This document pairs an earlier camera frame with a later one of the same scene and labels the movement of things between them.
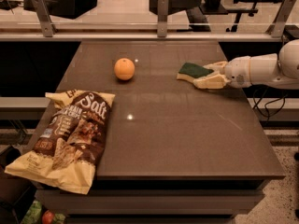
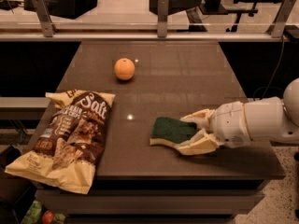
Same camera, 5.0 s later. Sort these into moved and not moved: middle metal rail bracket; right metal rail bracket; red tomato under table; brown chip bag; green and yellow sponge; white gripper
Moved: green and yellow sponge; white gripper
Not moved: brown chip bag; red tomato under table; right metal rail bracket; middle metal rail bracket
